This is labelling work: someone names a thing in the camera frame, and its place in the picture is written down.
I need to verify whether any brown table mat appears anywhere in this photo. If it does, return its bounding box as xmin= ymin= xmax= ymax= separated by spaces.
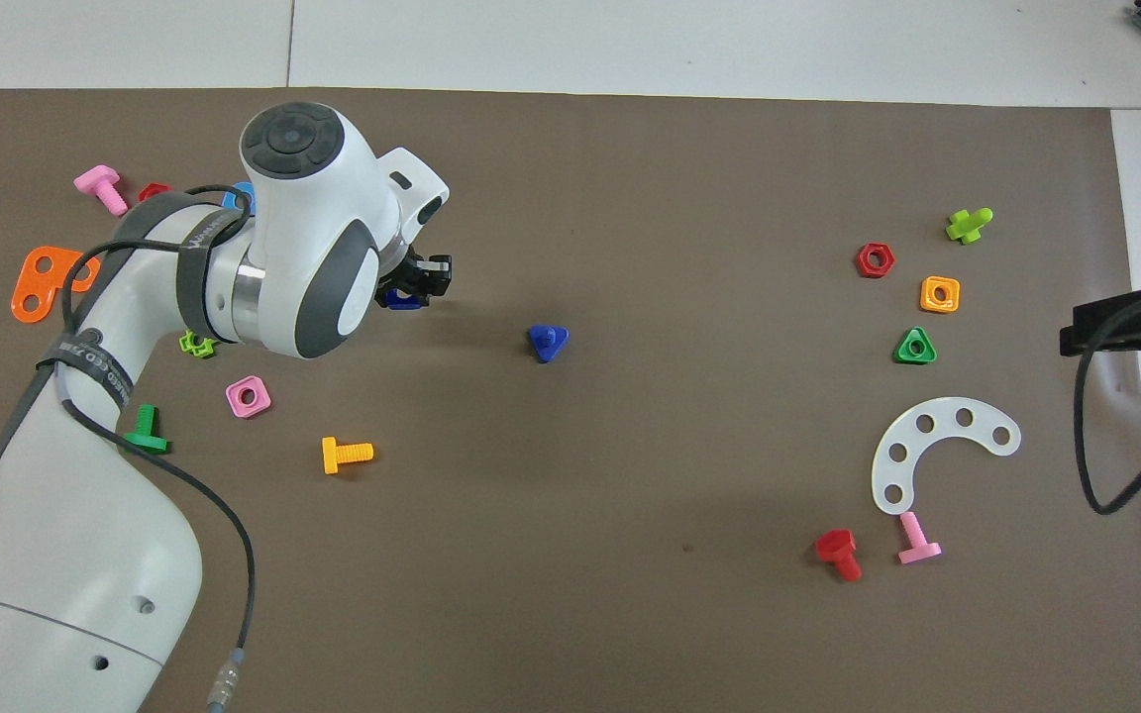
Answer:
xmin=0 ymin=87 xmax=1141 ymax=713

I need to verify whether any small pink toy screw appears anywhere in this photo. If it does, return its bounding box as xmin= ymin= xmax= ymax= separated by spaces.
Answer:
xmin=897 ymin=511 xmax=942 ymax=565

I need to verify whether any white curved five-hole plate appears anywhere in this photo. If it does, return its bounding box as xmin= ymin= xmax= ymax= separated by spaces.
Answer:
xmin=872 ymin=397 xmax=1022 ymax=516

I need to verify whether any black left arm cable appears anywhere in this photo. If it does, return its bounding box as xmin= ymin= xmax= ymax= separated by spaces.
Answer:
xmin=55 ymin=186 xmax=257 ymax=712

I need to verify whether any red toy screw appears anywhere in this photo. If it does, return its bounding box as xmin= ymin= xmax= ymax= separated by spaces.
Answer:
xmin=814 ymin=529 xmax=863 ymax=582

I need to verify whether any pink square toy nut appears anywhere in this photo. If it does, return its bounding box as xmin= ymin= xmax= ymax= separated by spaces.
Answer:
xmin=225 ymin=375 xmax=272 ymax=419

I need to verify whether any orange heart-shaped plate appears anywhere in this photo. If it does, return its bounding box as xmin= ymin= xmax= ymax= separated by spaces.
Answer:
xmin=11 ymin=246 xmax=101 ymax=323

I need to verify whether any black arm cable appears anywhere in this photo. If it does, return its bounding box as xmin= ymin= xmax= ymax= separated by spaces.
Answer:
xmin=1074 ymin=347 xmax=1141 ymax=516
xmin=55 ymin=186 xmax=257 ymax=712

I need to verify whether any lime green toy screw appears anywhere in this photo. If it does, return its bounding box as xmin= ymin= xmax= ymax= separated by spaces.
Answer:
xmin=945 ymin=208 xmax=994 ymax=245

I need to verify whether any dark green toy screw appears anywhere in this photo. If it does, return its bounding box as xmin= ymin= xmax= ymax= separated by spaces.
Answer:
xmin=124 ymin=404 xmax=169 ymax=455

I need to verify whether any green triangle toy nut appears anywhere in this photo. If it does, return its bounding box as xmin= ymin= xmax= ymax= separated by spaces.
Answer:
xmin=893 ymin=327 xmax=938 ymax=365

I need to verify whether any orange-yellow toy screw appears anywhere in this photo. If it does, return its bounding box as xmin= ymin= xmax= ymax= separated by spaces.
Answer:
xmin=322 ymin=437 xmax=374 ymax=475

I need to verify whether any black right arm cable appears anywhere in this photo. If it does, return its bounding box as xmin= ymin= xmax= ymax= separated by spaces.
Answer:
xmin=1074 ymin=347 xmax=1141 ymax=516

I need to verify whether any blue triangle-head toy screw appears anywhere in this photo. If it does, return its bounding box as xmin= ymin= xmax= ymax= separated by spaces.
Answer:
xmin=527 ymin=325 xmax=571 ymax=364

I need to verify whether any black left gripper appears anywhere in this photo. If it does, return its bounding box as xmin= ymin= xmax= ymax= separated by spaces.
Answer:
xmin=387 ymin=245 xmax=454 ymax=303

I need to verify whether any large pink toy screw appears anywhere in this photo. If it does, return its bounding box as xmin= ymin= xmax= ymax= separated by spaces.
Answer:
xmin=73 ymin=164 xmax=129 ymax=216

